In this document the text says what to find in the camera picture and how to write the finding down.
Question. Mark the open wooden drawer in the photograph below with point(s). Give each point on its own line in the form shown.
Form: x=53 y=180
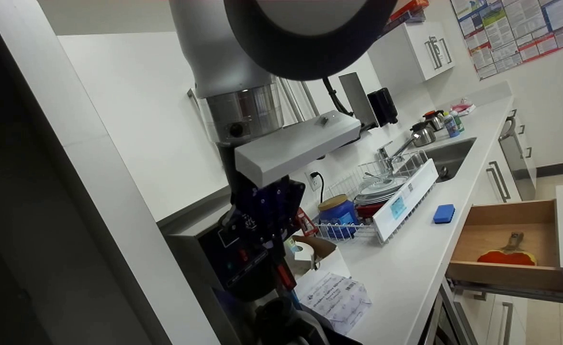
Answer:
x=488 y=228

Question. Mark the blue sponge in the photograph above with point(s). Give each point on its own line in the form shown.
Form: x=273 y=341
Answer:
x=444 y=214

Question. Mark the printed paper sheet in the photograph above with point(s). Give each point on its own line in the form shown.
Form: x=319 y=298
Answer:
x=335 y=300

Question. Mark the colourful wall poster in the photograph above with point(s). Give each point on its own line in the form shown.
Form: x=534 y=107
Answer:
x=501 y=36

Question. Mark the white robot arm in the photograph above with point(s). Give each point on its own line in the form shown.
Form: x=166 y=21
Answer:
x=235 y=49

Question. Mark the white tablet board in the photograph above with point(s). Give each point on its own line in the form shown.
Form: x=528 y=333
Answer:
x=398 y=208

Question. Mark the blue lidded container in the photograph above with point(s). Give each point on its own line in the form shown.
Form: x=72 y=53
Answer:
x=339 y=210

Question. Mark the black paper towel dispenser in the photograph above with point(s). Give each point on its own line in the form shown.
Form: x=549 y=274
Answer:
x=383 y=107

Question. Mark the steel kettle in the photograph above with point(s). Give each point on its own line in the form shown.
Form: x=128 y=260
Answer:
x=421 y=136

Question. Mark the dish drying rack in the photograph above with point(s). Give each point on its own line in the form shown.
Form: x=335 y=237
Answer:
x=369 y=199

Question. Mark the white wall cabinet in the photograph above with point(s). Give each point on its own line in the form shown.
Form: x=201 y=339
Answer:
x=409 y=55

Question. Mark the red table tennis paddle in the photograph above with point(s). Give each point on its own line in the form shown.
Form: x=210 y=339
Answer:
x=509 y=254

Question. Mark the chrome sink faucet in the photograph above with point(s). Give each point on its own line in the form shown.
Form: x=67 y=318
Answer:
x=384 y=162

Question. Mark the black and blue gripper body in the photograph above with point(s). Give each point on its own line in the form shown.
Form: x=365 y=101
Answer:
x=252 y=233

